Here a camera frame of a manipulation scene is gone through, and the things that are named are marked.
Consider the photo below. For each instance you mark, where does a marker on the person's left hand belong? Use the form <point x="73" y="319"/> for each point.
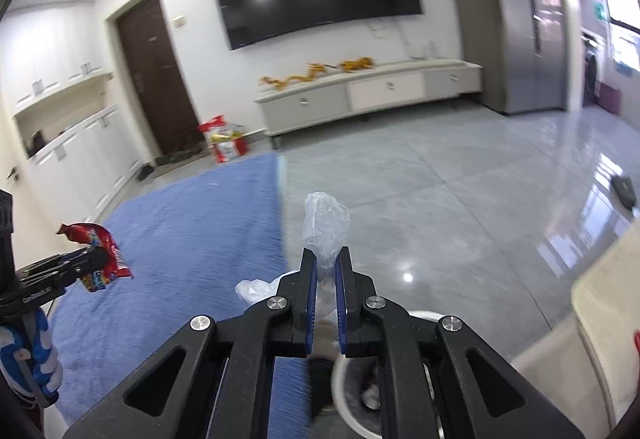
<point x="30" y="349"/>

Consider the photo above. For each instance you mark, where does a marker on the cream coffee table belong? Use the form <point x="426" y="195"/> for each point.
<point x="610" y="319"/>

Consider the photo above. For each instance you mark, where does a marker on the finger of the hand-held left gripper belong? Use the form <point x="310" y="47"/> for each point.
<point x="87" y="264"/>

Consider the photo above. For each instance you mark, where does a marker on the purple storage box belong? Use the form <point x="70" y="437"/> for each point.
<point x="610" y="99"/>

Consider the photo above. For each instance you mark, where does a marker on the grey white television cabinet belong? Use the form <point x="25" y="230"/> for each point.
<point x="305" y="104"/>

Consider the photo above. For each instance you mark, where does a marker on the grey refrigerator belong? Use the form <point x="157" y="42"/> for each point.
<point x="515" y="19"/>

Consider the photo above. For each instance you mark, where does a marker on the white wall cabinets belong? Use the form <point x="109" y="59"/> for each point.
<point x="45" y="59"/>

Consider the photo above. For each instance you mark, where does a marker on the glass sliding door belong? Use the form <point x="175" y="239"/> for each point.
<point x="620" y="19"/>

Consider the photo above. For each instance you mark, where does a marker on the red gift bag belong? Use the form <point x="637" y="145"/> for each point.
<point x="227" y="149"/>

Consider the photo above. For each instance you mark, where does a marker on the white wall switch box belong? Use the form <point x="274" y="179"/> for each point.
<point x="179" y="21"/>

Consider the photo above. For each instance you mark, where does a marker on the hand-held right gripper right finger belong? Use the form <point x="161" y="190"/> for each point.
<point x="341" y="314"/>

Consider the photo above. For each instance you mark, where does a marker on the small golden ornament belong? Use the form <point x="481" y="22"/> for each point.
<point x="357" y="65"/>

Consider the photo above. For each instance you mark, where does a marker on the blue rug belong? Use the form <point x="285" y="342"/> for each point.
<point x="200" y="229"/>

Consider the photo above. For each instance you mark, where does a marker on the white low cabinets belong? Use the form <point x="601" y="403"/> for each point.
<point x="85" y="159"/>

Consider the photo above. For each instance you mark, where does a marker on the red snack packet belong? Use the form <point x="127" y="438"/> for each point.
<point x="112" y="259"/>

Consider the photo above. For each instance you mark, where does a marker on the dark flat floor device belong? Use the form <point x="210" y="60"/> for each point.
<point x="625" y="191"/>

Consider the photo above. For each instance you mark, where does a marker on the dark brown door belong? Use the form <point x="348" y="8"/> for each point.
<point x="155" y="84"/>

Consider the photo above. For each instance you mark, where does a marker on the white plastic bag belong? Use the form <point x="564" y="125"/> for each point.
<point x="325" y="224"/>

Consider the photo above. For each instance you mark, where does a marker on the doormat with shoes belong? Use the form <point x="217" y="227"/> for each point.
<point x="180" y="155"/>

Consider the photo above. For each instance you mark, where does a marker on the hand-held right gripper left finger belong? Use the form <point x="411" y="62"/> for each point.
<point x="311" y="309"/>

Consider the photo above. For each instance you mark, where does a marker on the white round trash bin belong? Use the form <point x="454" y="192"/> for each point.
<point x="350" y="399"/>

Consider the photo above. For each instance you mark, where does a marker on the black shoes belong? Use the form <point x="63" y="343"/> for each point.
<point x="146" y="172"/>

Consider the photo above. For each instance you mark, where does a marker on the long golden dragon ornament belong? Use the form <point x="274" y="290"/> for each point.
<point x="302" y="76"/>

